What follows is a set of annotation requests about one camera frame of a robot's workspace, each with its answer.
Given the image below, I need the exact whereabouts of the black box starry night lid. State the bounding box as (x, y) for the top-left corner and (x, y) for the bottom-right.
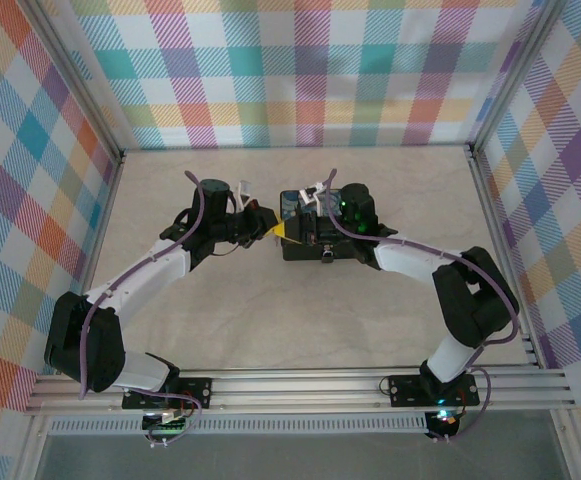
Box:
(278, 188), (367, 264)

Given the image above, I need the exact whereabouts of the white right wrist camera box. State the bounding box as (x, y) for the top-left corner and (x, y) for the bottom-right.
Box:
(298, 180), (330, 207)

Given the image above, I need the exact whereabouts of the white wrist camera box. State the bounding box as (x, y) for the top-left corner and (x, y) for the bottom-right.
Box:
(298, 180), (330, 207)
(236, 180), (254, 211)

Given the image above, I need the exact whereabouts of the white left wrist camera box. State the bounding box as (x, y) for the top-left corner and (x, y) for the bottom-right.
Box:
(236, 180), (254, 211)

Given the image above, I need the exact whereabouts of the aluminium table side rail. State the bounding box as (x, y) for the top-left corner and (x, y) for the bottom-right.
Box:
(464, 144), (547, 371)
(55, 149), (127, 376)

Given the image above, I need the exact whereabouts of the long aluminium base rail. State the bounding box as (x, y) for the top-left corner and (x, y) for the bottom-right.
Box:
(24, 368), (579, 416)

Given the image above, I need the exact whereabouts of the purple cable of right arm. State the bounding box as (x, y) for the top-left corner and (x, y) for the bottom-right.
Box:
(317, 168), (521, 444)

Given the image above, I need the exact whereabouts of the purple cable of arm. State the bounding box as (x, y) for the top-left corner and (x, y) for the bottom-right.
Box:
(317, 168), (521, 444)
(78, 169), (206, 444)

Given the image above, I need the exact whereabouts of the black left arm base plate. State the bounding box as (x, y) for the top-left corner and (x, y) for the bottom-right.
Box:
(122, 377), (214, 410)

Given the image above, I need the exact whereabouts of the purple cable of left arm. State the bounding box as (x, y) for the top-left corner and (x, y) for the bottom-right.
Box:
(78, 169), (206, 444)

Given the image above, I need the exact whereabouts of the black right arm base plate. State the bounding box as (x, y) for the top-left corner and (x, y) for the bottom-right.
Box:
(387, 373), (481, 407)

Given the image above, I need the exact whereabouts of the grey slotted cable duct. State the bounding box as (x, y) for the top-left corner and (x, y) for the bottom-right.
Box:
(47, 417), (431, 435)

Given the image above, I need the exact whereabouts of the aluminium frame post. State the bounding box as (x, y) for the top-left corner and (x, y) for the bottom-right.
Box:
(467, 0), (564, 154)
(19, 0), (127, 166)

